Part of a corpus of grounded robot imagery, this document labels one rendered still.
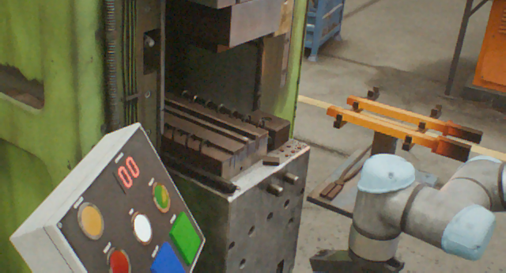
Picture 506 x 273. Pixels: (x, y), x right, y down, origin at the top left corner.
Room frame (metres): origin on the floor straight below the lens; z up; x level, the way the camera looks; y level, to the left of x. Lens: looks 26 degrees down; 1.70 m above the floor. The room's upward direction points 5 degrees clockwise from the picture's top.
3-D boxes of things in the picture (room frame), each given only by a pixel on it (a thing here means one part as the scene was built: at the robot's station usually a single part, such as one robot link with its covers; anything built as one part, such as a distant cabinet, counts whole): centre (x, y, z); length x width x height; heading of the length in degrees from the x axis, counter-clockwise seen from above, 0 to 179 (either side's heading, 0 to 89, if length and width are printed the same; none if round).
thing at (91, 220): (0.72, 0.23, 1.16); 0.05 x 0.03 x 0.04; 147
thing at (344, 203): (1.65, -0.41, 0.71); 0.40 x 0.30 x 0.02; 150
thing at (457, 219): (0.71, -0.29, 1.23); 0.11 x 0.11 x 0.08; 56
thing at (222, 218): (1.51, 0.17, 0.69); 0.56 x 0.38 x 0.45; 57
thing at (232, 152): (1.46, 0.19, 0.96); 0.42 x 0.20 x 0.09; 57
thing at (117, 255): (0.72, 0.19, 1.09); 0.05 x 0.03 x 0.04; 147
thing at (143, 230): (0.82, 0.17, 1.09); 0.05 x 0.03 x 0.04; 147
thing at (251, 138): (1.48, 0.17, 0.99); 0.42 x 0.05 x 0.01; 57
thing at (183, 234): (0.91, 0.11, 1.01); 0.07 x 0.05 x 0.07; 172
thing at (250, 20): (1.46, 0.19, 1.32); 0.42 x 0.20 x 0.10; 57
